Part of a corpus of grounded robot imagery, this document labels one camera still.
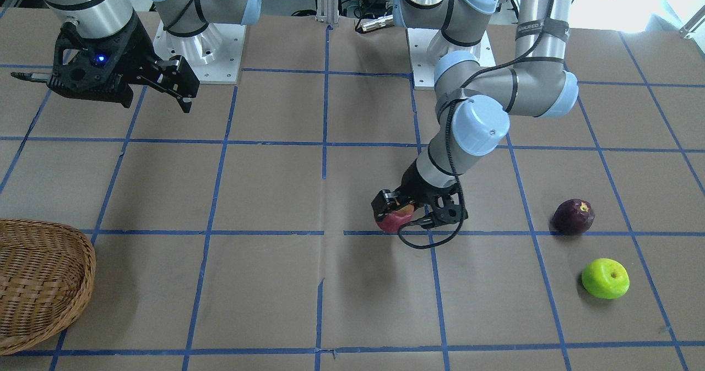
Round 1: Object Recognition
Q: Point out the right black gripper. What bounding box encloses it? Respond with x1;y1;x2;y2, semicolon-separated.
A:
47;13;200;113

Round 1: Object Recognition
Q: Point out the oval wicker basket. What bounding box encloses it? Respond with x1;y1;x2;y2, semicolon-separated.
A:
1;219;96;356

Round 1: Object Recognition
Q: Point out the green apple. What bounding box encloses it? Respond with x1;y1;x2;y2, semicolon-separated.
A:
580;258;631;300

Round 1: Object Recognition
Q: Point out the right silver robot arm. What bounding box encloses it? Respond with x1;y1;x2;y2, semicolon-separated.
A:
13;0;262;113

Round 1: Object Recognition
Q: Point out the dark purple apple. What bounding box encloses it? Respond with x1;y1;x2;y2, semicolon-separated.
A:
551;199;596;236

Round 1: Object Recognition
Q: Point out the red apple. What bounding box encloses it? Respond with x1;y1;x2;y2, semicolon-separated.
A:
375;204;415;233

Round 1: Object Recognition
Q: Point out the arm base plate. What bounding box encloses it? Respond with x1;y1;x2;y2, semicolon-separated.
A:
153;23;248;85
406;28;496;90

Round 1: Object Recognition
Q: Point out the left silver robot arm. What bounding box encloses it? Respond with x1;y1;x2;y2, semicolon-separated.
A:
372;0;579;233

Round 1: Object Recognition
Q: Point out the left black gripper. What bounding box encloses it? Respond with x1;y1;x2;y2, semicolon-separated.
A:
372;162;468;229

